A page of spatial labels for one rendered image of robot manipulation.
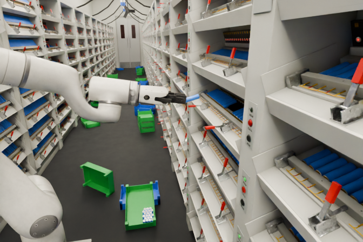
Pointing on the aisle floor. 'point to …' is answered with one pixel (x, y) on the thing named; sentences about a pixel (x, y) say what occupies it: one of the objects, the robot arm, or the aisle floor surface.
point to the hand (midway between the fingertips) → (180, 98)
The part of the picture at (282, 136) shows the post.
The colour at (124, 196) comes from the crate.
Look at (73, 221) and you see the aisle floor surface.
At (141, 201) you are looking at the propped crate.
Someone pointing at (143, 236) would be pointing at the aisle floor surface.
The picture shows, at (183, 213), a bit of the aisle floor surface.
